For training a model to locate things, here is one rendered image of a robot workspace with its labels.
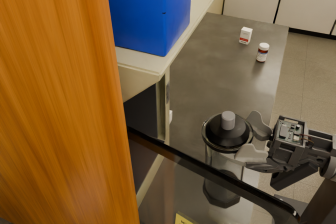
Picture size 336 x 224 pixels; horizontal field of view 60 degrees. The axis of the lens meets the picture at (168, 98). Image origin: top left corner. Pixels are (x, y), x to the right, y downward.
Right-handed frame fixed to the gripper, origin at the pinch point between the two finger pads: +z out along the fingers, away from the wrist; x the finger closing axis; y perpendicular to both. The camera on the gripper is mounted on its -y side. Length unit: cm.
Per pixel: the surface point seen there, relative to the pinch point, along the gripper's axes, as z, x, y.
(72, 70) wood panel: 13.5, 25.4, 32.1
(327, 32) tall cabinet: -57, -293, -115
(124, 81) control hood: 13.0, 17.4, 24.9
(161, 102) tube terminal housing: 22.3, -14.2, -9.2
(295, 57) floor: -29, -245, -125
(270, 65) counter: -5, -76, -30
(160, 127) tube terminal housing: 22.6, -13.6, -19.4
